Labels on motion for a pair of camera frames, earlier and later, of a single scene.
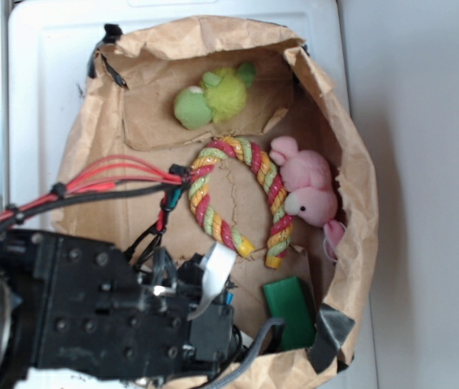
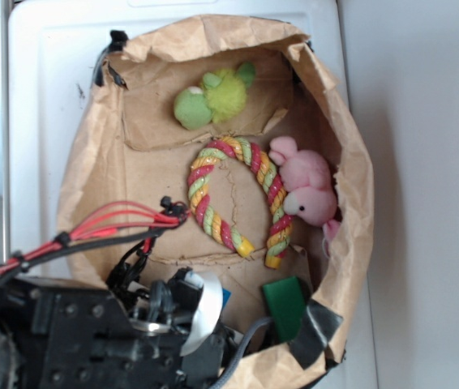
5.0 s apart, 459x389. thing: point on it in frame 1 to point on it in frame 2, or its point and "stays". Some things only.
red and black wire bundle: x=106 y=174 to x=117 y=217
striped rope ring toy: x=280 y=236 stays
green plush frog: x=222 y=96 stays
